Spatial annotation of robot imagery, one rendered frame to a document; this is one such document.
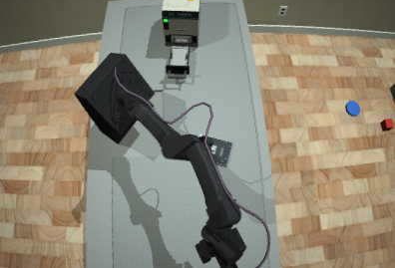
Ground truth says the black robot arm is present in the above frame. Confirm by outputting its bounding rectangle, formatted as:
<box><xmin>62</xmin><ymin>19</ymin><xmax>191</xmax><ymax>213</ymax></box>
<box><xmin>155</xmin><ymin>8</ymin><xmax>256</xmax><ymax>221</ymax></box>
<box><xmin>113</xmin><ymin>70</ymin><xmax>246</xmax><ymax>268</ymax></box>

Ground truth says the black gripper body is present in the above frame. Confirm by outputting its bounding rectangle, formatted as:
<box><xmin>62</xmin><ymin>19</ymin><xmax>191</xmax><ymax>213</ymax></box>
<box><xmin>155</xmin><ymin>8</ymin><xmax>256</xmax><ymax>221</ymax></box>
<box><xmin>196</xmin><ymin>232</ymin><xmax>244</xmax><ymax>259</ymax></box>

